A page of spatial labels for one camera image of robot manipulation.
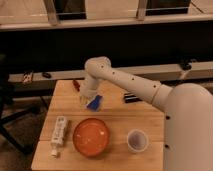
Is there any clear plastic bottle white cap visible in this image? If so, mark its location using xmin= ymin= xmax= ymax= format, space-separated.
xmin=51 ymin=116 xmax=69 ymax=157

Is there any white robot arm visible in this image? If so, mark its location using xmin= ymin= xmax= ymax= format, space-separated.
xmin=80 ymin=57 xmax=213 ymax=171

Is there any small red object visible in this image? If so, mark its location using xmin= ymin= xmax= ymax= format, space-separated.
xmin=73 ymin=79 xmax=80 ymax=92

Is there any orange bowl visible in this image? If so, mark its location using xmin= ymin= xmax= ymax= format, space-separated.
xmin=72 ymin=118 xmax=110 ymax=157

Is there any black rectangular box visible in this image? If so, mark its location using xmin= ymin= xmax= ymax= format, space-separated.
xmin=124 ymin=93 xmax=140 ymax=103

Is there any small black object on ledge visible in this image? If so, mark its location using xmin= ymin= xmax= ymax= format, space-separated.
xmin=42 ymin=72 xmax=52 ymax=79

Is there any red white item on ledge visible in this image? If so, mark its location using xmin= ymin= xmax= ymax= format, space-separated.
xmin=22 ymin=71 xmax=33 ymax=84

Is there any black office chair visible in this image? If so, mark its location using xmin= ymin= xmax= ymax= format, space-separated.
xmin=0 ymin=53 xmax=41 ymax=155

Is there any black clamp on ledge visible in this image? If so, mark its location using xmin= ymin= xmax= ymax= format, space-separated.
xmin=179 ymin=59 xmax=197 ymax=71

